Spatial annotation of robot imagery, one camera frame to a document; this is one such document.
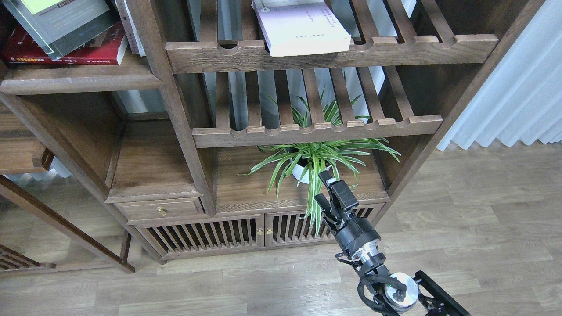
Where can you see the white and lilac book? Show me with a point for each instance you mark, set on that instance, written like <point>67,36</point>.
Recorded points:
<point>300,27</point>

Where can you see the green spider plant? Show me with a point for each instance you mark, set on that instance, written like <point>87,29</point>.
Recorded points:
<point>315,157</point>

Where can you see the white plant pot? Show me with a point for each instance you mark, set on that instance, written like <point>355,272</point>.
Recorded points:
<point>300,173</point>

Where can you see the red paperback book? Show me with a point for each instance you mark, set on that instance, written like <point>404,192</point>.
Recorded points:
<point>108,48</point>

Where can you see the white curtain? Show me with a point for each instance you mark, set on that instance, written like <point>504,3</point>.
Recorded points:
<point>522,99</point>

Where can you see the black and green book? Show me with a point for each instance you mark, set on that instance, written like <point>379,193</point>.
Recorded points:
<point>61,26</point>

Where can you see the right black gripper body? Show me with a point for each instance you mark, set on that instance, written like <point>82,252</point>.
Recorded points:
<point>356,236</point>

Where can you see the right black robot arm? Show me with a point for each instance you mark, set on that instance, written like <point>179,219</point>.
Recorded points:
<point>389,294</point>

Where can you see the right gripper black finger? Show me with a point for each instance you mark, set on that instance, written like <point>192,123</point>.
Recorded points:
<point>342,198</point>

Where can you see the brass drawer knob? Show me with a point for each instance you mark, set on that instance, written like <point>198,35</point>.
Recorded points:
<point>161,211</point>

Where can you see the upright white book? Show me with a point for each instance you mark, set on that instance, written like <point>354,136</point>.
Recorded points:
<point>130,29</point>

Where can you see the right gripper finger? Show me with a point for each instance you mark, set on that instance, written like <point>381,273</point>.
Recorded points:
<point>329,218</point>

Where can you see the dark wooden bookshelf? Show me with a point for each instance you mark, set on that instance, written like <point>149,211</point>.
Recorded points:
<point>179,128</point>

